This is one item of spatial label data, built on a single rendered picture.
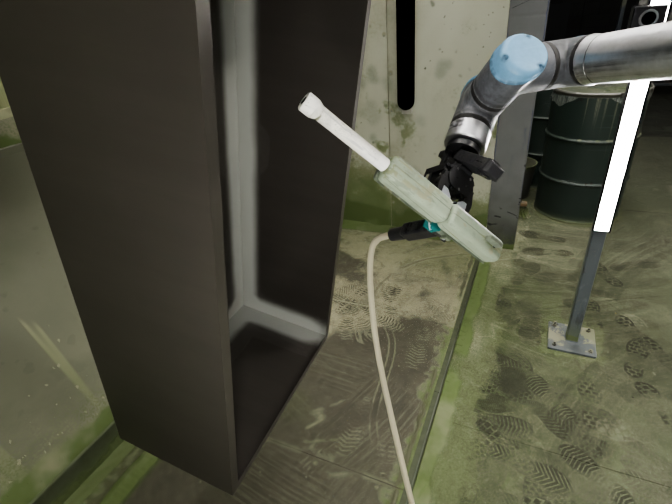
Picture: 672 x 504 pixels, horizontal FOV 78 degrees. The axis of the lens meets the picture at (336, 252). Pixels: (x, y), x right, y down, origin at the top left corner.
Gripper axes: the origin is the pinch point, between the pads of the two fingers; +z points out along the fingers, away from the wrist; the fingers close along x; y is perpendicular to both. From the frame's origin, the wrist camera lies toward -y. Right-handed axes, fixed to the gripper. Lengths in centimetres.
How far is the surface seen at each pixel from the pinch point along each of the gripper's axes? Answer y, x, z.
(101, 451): 126, 12, 89
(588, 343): 48, -147, -29
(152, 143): 0, 50, 16
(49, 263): 141, 61, 35
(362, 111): 157, -39, -129
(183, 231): 5.5, 41.0, 23.7
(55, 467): 118, 25, 96
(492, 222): 117, -137, -98
